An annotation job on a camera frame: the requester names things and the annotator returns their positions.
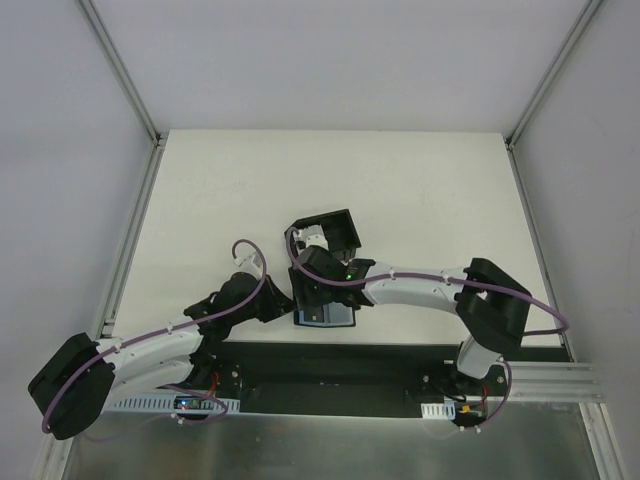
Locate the aluminium frame post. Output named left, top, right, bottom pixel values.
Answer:
left=74, top=0, right=166, bottom=144
left=504, top=0, right=606, bottom=146

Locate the electronics board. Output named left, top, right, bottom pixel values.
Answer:
left=457, top=403, right=488, bottom=418
left=174, top=395, right=215, bottom=412

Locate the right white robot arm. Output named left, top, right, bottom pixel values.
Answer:
left=289, top=246, right=530, bottom=395

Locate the left white cable duct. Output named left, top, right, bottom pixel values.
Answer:
left=105, top=391, right=240, bottom=415

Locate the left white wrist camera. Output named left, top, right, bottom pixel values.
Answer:
left=234, top=252, right=263, bottom=276

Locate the right white cable duct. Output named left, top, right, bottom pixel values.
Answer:
left=421, top=401, right=456, bottom=421

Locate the white cable duct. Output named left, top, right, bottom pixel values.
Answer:
left=421, top=401, right=456, bottom=421
left=105, top=391, right=240, bottom=415

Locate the aluminium side rail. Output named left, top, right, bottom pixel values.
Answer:
left=89, top=135, right=167, bottom=339
left=505, top=144, right=574, bottom=351

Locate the white credit card stack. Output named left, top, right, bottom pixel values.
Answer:
left=294, top=225, right=326, bottom=247

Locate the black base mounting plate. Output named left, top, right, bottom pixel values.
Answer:
left=97, top=337, right=574, bottom=416

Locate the front aluminium extrusion rail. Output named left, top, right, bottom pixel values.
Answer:
left=509, top=362, right=604, bottom=404

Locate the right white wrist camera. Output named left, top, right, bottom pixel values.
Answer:
left=294, top=238, right=311, bottom=252

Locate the left aluminium side rail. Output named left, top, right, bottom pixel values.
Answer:
left=89, top=135, right=167, bottom=339

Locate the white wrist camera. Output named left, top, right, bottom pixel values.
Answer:
left=234, top=252, right=263, bottom=276
left=294, top=238, right=311, bottom=252

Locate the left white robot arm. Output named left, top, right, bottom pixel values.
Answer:
left=28, top=273, right=294, bottom=440

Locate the black leather card holder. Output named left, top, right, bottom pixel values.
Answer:
left=294, top=303, right=356, bottom=328

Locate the left aluminium frame post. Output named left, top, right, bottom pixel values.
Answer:
left=74, top=0, right=166, bottom=144

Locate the right electronics board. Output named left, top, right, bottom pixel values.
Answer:
left=457, top=403, right=488, bottom=418

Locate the right aluminium side rail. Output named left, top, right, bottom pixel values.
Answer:
left=505, top=144, right=574, bottom=351

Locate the left electronics board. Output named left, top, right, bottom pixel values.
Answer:
left=174, top=395, right=215, bottom=412

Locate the black card tray box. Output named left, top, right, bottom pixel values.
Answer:
left=284, top=209, right=362, bottom=262

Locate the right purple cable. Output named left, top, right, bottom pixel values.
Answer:
left=283, top=225, right=571, bottom=336

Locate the right aluminium frame post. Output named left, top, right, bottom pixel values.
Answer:
left=504, top=0, right=606, bottom=146

